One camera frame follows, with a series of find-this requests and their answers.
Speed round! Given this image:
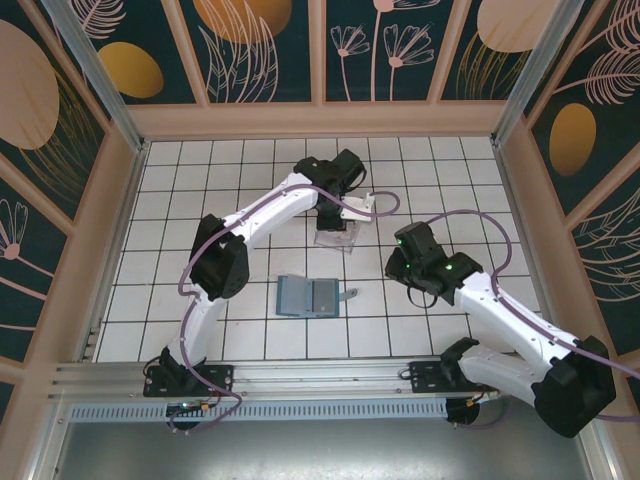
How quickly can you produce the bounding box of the clear acrylic card stand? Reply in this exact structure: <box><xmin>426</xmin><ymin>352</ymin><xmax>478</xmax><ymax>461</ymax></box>
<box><xmin>312</xmin><ymin>219</ymin><xmax>362</xmax><ymax>257</ymax></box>

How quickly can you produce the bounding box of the grey credit card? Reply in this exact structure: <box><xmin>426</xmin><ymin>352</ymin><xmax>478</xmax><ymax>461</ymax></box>
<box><xmin>311</xmin><ymin>280</ymin><xmax>340</xmax><ymax>314</ymax></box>

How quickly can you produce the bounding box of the teal card holder wallet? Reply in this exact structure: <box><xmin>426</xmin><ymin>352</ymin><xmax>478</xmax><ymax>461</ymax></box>
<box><xmin>275</xmin><ymin>274</ymin><xmax>360</xmax><ymax>319</ymax></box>

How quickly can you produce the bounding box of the grey metal sheet panel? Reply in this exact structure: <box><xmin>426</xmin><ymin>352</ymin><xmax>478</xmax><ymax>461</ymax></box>
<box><xmin>49</xmin><ymin>418</ymin><xmax>601</xmax><ymax>480</ymax></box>

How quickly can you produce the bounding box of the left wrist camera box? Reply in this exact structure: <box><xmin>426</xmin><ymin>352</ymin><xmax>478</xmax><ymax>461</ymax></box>
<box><xmin>341</xmin><ymin>191</ymin><xmax>377</xmax><ymax>222</ymax></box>

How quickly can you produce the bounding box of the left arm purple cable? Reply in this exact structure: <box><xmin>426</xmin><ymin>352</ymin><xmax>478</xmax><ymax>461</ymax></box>
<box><xmin>169</xmin><ymin>184</ymin><xmax>401</xmax><ymax>434</ymax></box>

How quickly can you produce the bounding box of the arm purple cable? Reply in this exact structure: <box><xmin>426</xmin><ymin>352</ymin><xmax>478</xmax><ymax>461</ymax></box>
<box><xmin>422</xmin><ymin>209</ymin><xmax>640</xmax><ymax>431</ymax></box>
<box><xmin>169</xmin><ymin>184</ymin><xmax>401</xmax><ymax>434</ymax></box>

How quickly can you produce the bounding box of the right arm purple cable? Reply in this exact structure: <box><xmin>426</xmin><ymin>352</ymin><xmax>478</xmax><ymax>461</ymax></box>
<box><xmin>422</xmin><ymin>209</ymin><xmax>640</xmax><ymax>431</ymax></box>

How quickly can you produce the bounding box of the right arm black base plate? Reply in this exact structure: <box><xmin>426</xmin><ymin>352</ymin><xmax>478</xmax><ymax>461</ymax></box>
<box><xmin>408</xmin><ymin>360</ymin><xmax>501</xmax><ymax>396</ymax></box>

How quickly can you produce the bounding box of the aluminium mounting rail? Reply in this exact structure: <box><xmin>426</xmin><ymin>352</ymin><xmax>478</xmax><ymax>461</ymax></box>
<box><xmin>47</xmin><ymin>353</ymin><xmax>594</xmax><ymax>402</ymax></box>

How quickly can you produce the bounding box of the grey slotted cable duct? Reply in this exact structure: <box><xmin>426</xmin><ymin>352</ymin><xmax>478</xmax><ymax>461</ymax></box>
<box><xmin>69</xmin><ymin>399</ymin><xmax>449</xmax><ymax>422</ymax></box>

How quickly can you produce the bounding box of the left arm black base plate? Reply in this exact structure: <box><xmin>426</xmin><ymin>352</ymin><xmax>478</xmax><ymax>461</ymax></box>
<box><xmin>143</xmin><ymin>363</ymin><xmax>236</xmax><ymax>399</ymax></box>

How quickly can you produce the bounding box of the aluminium corner post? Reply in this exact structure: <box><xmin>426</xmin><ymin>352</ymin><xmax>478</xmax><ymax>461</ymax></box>
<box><xmin>42</xmin><ymin>0</ymin><xmax>147</xmax><ymax>152</ymax></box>
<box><xmin>490</xmin><ymin>0</ymin><xmax>599</xmax><ymax>147</ymax></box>

